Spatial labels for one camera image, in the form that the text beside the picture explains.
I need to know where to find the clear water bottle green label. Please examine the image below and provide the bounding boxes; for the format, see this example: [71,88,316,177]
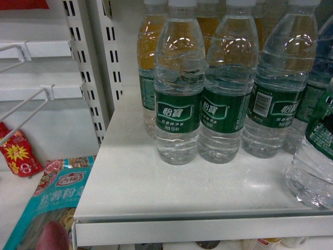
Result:
[286,82,332,209]

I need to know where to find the white wire hook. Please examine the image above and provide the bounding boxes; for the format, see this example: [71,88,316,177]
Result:
[0,83,56,143]

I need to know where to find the teal noodle packet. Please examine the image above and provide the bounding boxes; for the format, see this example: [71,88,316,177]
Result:
[4,156,96,249]

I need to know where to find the slotted shelf upright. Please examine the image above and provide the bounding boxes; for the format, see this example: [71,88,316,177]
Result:
[63,1,123,144]

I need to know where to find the water bottle front left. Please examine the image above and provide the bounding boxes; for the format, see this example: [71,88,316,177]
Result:
[154,1,206,165]

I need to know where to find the water bottle front middle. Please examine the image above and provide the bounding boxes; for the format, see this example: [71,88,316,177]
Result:
[199,1,259,164]

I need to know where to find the red snack packet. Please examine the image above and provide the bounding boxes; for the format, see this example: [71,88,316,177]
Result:
[1,130,43,178]

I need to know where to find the water bottle back left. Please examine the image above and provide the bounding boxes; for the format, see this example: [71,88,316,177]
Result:
[137,1,168,138]

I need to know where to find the water bottle barcode side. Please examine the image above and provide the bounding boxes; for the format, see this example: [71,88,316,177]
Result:
[242,1,320,158]

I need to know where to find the white upper shelf board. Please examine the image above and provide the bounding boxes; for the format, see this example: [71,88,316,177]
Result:
[74,86,332,249]

